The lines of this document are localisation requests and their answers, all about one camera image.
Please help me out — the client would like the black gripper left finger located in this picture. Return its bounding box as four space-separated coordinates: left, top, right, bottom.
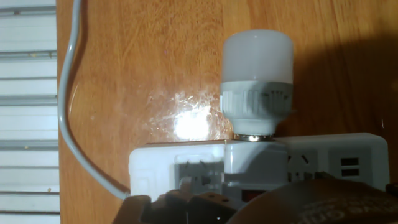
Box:
112 176 242 224

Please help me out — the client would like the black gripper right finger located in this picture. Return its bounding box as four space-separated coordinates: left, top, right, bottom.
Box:
314 171 335 180

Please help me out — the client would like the white bulb holder with bulb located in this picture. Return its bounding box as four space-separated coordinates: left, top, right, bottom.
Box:
219 29 295 208

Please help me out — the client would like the white power strip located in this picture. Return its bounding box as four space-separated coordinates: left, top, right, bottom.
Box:
128 132 391 203

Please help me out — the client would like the brown wooden board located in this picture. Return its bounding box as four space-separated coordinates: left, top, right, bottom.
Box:
55 0 398 224

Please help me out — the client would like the white power strip cable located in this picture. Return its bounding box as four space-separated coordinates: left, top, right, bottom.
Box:
57 0 131 200

